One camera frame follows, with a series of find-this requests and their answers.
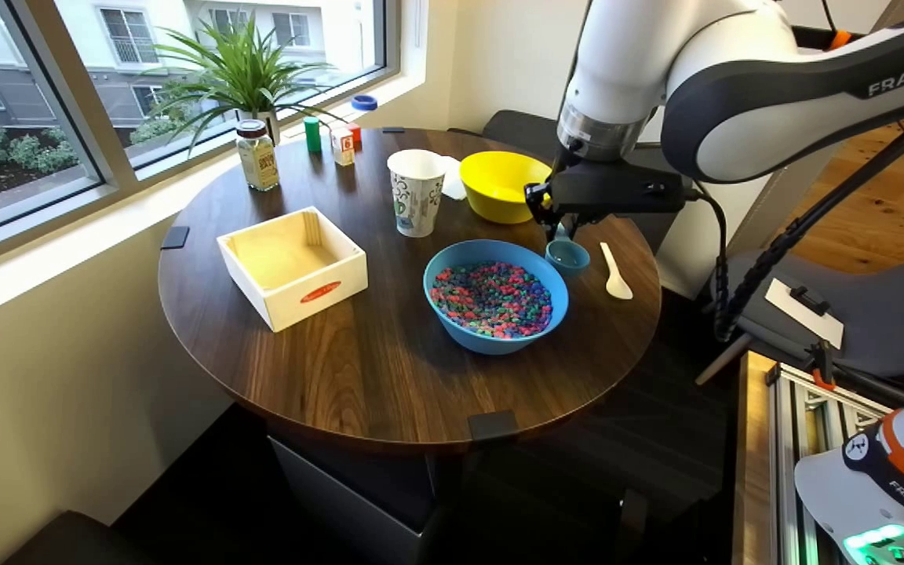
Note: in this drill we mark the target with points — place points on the black table edge bracket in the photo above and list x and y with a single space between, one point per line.
173 237
492 426

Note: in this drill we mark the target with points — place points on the colourful beads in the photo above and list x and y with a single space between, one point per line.
486 300

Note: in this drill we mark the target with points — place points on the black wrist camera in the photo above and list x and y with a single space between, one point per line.
657 190

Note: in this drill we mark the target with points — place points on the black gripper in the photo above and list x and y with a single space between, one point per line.
589 190

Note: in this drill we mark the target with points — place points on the spice jar with black lid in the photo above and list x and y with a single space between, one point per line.
257 162

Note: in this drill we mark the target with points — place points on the yellow bowl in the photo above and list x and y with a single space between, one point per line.
495 178

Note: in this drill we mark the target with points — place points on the white container with blue lid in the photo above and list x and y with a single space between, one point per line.
365 100

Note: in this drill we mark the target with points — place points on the grey window frame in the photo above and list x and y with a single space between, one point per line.
87 95

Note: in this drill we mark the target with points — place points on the white plastic spoon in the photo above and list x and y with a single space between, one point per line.
618 283

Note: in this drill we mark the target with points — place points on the blue bowl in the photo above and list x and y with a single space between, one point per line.
495 342

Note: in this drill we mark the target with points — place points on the green block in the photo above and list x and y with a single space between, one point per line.
312 135

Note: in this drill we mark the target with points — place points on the black orange camera boom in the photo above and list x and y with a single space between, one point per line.
837 40

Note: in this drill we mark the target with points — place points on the teal blue measuring spoon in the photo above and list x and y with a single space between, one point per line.
569 254

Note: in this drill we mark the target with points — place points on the white flat box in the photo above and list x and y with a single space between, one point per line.
801 316

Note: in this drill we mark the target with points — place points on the dark table pedestal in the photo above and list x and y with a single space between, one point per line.
346 503

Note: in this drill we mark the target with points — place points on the green potted plant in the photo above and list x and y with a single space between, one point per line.
233 74

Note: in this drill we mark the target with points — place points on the wood and aluminium robot cart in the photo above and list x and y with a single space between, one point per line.
786 418

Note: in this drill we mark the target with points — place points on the red block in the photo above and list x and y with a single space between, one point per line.
357 135

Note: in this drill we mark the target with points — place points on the patterned white paper cup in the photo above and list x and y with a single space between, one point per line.
415 200

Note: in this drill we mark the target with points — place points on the white wooden box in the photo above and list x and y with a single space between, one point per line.
312 300

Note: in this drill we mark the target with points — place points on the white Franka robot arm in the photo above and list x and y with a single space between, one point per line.
744 95

